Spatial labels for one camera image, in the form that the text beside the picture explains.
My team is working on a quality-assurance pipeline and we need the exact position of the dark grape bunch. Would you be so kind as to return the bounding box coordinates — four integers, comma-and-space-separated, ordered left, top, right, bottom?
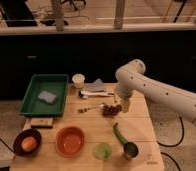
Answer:
102, 105, 122, 117

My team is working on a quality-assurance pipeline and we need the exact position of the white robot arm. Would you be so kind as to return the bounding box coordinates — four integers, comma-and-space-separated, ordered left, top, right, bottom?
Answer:
115, 59, 196, 126

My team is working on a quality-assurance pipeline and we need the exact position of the red bowl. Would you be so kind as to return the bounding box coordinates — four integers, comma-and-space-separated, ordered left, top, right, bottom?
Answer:
55, 126, 85, 158

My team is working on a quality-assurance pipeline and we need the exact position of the dark bowl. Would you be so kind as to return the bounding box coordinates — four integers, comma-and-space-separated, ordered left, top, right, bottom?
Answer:
13, 129, 42, 156

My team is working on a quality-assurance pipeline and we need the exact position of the grey cloth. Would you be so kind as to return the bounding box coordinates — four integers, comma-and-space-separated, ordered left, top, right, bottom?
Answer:
86, 79, 105, 92

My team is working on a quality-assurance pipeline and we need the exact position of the small white cup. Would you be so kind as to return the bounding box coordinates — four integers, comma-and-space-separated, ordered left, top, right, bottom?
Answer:
72, 74, 85, 88

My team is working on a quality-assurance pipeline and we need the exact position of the light green cup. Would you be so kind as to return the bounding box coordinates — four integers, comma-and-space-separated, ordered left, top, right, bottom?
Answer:
93, 143, 112, 160

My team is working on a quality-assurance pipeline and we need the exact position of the green plastic tray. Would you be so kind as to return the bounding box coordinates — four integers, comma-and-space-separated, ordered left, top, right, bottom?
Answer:
20, 74, 69, 117

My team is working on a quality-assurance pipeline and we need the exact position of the blue sponge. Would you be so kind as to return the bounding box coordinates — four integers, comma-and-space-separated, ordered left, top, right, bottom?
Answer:
38, 91, 57, 104

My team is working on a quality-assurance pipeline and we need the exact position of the small wooden block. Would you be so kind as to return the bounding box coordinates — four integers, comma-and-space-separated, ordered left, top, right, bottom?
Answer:
30, 118, 53, 128

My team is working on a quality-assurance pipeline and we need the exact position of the orange fruit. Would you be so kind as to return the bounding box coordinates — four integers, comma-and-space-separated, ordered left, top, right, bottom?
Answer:
21, 137, 37, 152

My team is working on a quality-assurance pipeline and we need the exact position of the white handled brush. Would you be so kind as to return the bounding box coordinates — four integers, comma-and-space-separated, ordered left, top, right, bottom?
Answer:
78, 90, 114, 99

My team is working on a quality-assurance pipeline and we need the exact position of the green handled metal scoop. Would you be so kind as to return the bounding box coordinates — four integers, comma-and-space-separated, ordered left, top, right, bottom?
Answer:
113, 123, 139, 159

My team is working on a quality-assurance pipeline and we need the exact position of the black cable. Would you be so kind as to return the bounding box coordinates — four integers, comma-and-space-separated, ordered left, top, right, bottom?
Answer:
157, 116, 186, 148

